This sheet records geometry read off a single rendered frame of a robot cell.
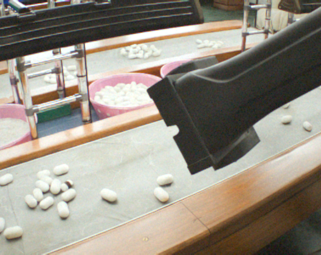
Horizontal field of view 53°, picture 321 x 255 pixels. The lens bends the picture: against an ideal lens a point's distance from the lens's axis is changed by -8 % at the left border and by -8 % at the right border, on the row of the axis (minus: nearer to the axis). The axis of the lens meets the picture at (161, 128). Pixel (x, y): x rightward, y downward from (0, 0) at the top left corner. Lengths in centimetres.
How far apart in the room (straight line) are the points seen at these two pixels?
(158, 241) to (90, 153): 34
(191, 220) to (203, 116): 40
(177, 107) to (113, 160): 58
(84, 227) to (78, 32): 37
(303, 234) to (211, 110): 153
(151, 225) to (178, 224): 5
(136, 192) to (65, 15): 38
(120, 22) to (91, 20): 6
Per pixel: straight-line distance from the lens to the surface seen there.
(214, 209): 66
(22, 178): 82
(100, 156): 84
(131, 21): 69
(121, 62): 143
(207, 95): 25
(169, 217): 64
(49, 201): 71
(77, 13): 66
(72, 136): 89
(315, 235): 177
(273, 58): 23
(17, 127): 104
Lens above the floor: 122
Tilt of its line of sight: 31 degrees down
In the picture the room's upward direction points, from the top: straight up
